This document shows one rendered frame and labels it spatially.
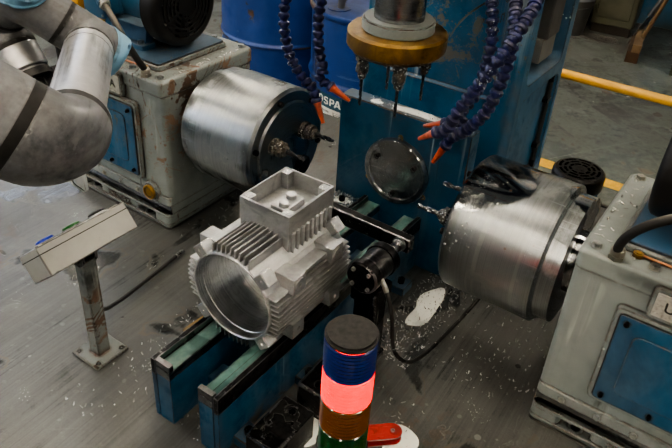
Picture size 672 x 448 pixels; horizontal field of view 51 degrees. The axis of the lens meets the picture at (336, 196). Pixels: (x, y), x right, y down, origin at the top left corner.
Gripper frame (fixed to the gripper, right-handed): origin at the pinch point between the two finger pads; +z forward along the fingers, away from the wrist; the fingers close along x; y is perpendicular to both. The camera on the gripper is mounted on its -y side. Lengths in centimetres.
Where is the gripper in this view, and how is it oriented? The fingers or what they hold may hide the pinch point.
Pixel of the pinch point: (78, 185)
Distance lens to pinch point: 123.7
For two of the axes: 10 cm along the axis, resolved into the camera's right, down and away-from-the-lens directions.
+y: 5.8, -4.0, 7.1
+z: 4.6, 8.8, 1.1
